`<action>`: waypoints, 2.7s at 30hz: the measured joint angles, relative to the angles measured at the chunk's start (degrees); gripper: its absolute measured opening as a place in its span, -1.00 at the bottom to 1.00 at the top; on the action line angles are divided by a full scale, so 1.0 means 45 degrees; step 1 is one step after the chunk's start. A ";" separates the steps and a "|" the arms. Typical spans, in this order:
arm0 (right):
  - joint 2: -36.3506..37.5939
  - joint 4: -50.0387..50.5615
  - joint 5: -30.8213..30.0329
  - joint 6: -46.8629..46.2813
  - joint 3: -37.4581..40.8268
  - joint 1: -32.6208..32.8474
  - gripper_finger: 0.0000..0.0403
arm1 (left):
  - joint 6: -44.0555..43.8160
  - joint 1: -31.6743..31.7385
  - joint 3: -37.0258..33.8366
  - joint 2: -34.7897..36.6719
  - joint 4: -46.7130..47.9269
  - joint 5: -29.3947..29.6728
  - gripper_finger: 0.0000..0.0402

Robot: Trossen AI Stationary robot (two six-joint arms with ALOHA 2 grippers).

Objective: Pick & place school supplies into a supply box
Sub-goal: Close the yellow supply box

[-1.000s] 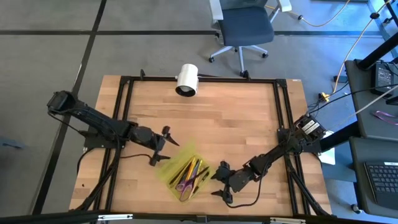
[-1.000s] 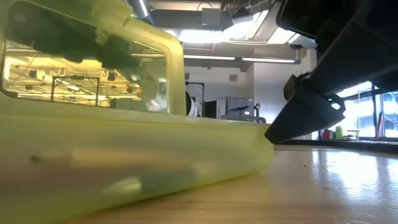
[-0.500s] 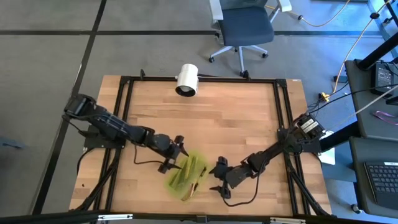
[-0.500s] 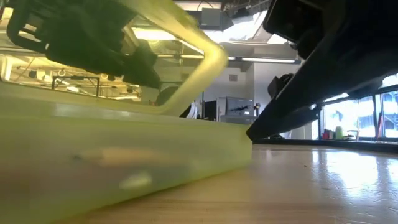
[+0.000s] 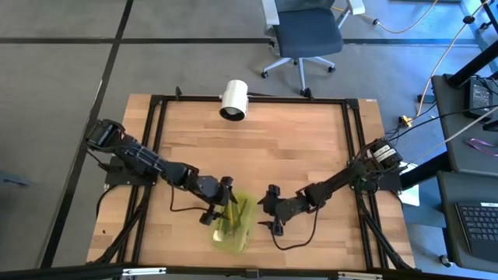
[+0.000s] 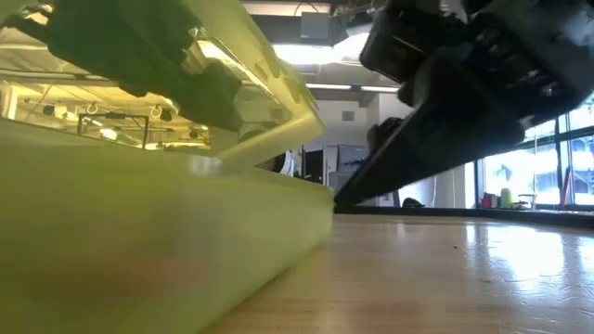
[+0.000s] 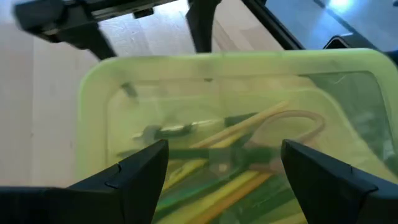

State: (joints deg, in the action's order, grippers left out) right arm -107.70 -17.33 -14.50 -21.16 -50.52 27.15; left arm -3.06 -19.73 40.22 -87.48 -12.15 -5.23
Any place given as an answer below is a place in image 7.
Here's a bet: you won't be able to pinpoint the yellow marker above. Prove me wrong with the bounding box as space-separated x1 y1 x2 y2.
155 169 261 224

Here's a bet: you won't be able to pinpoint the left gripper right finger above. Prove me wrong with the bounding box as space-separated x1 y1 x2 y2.
281 139 379 224

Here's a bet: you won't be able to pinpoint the green translucent supply box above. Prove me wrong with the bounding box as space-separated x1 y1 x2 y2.
76 48 398 224

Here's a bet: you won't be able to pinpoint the black grey marker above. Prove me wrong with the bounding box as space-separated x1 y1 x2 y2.
132 123 195 141

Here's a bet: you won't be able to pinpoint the black table frame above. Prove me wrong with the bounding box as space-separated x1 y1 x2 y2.
14 0 305 60

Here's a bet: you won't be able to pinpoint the natural wood pencil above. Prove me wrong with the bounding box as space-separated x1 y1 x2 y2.
189 101 290 149

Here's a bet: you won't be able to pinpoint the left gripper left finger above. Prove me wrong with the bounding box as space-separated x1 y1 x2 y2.
67 139 170 224

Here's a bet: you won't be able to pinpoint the yellow highlighter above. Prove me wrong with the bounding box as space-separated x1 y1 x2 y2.
161 158 209 192

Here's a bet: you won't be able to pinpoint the black pen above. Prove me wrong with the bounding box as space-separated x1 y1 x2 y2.
118 147 280 161

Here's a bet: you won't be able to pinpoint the purple handled scissors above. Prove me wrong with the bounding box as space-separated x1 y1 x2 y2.
223 109 327 175

